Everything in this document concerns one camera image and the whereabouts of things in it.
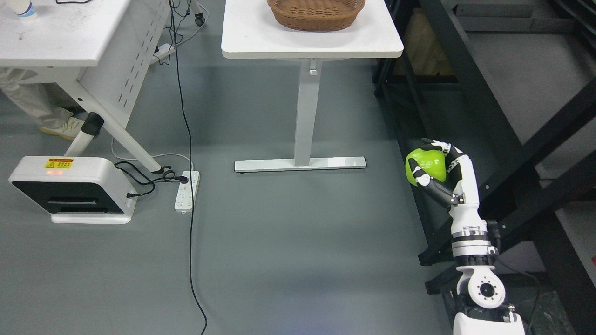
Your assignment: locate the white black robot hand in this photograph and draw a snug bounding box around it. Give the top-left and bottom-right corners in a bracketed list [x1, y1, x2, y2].
[406, 138, 488, 241]

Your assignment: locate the black machine power cord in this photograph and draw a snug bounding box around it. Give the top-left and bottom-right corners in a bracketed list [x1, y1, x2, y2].
[114, 161, 188, 198]

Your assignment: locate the black metal shelf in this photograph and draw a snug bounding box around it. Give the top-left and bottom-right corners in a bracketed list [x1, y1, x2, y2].
[373, 0, 595, 335]

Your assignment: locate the long black floor cable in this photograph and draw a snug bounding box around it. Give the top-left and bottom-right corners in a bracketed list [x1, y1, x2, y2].
[169, 0, 208, 335]

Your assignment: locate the white perforated side desk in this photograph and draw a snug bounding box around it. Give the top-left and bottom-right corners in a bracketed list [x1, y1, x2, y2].
[1, 0, 175, 174]

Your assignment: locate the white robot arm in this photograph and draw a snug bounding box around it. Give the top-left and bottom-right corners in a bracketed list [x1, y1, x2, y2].
[452, 223, 526, 335]

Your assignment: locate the green apple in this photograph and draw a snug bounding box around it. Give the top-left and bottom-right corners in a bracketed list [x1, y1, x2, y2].
[405, 148, 447, 186]

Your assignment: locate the person leg with shoe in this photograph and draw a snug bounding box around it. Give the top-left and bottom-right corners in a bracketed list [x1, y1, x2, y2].
[0, 67, 85, 141]

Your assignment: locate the white box machine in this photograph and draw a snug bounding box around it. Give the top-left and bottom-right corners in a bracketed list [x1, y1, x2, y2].
[9, 155, 136, 224]

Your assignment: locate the white pedestal table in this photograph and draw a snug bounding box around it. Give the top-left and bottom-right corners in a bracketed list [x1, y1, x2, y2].
[221, 0, 404, 173]

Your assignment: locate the brown wicker basket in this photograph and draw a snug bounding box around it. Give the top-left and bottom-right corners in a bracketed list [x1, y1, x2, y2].
[267, 0, 366, 32]

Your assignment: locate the white power strip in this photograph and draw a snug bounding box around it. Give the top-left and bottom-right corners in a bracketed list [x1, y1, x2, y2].
[150, 44, 176, 64]
[174, 170, 200, 214]

